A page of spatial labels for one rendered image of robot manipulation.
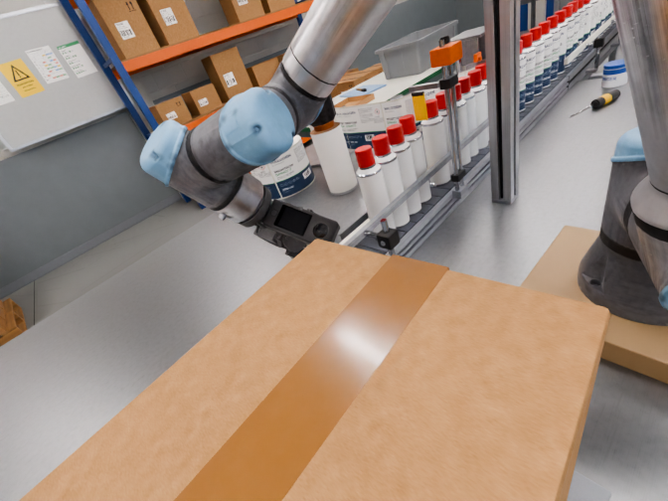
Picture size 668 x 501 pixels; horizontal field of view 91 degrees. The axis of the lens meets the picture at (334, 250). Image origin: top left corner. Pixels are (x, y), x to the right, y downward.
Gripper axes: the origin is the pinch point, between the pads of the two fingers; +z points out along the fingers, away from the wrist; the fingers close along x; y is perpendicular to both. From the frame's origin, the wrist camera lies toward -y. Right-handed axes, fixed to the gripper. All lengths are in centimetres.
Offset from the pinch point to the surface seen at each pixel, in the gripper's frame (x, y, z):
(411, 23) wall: -551, 409, 333
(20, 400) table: 59, 49, -22
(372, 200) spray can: -13.4, -1.0, 2.0
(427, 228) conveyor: -16.2, -5.1, 18.7
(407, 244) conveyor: -9.7, -5.1, 13.6
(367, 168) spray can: -17.6, -0.9, -3.0
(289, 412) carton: 14.6, -31.2, -29.9
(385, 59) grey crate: -174, 137, 99
